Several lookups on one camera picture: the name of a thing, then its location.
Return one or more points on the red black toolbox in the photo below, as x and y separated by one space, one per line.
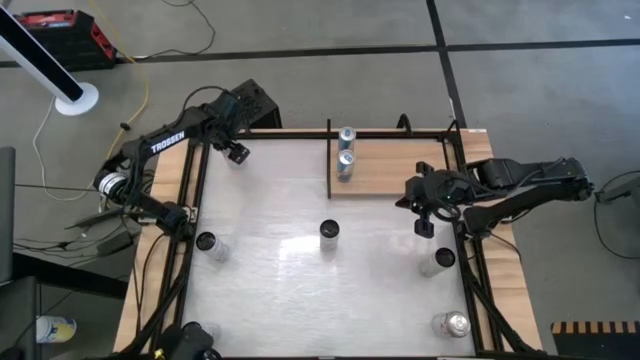
65 40

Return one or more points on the black power strip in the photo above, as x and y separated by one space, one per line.
92 220

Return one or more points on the grey stand foot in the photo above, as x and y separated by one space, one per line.
625 190

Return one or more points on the grey monitor panel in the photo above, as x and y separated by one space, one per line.
6 215

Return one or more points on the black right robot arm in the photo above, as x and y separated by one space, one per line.
540 175

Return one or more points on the blue silver beverage can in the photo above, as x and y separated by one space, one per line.
345 165
346 136

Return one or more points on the wooden table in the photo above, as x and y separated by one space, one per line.
510 310

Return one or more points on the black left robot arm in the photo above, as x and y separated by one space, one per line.
167 141

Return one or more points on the black power brick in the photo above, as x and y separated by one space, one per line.
116 243

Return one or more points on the tall white Celsius can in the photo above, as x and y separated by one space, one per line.
212 331
215 247
329 240
432 265

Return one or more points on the white yellow can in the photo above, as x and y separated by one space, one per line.
55 329

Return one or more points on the black box wooden slats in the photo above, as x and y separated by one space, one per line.
595 345

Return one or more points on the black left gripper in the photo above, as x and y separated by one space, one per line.
225 131

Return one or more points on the wooden shelf board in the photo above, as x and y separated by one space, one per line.
380 170

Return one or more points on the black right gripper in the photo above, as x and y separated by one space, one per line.
440 192

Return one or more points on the black aluminium table frame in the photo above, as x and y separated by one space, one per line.
290 134

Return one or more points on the white black pole floor stand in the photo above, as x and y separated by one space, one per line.
76 100

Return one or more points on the black desk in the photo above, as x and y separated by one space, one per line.
20 320

